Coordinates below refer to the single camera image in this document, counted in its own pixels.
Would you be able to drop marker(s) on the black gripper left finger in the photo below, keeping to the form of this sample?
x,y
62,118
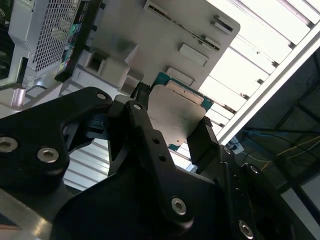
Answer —
x,y
37,125

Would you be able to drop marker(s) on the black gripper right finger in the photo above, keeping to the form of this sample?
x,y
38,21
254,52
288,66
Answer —
x,y
200,150

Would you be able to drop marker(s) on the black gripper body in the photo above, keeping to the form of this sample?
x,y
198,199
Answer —
x,y
112,207

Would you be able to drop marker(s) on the silver CPU green edge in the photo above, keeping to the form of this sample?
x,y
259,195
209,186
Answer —
x,y
172,112

